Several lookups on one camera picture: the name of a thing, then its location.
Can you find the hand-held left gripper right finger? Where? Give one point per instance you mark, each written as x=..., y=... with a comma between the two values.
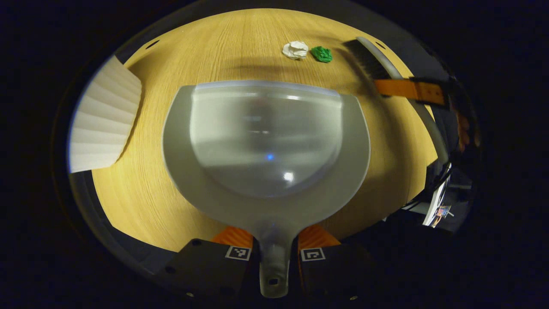
x=334, y=270

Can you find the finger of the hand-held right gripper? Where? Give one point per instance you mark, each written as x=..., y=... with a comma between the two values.
x=407, y=89

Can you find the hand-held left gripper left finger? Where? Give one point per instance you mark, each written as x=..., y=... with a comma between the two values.
x=206, y=266

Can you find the small grey black-bristled broom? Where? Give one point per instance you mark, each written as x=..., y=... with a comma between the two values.
x=364, y=58

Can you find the green paper ball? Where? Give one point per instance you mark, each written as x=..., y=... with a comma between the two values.
x=321, y=54

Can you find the white paper ball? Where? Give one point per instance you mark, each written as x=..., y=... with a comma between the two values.
x=295, y=49

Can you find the grey plastic dustpan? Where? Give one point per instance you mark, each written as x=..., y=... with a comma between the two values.
x=266, y=141

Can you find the white ribbed garbage bin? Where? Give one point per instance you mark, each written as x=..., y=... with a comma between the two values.
x=103, y=124

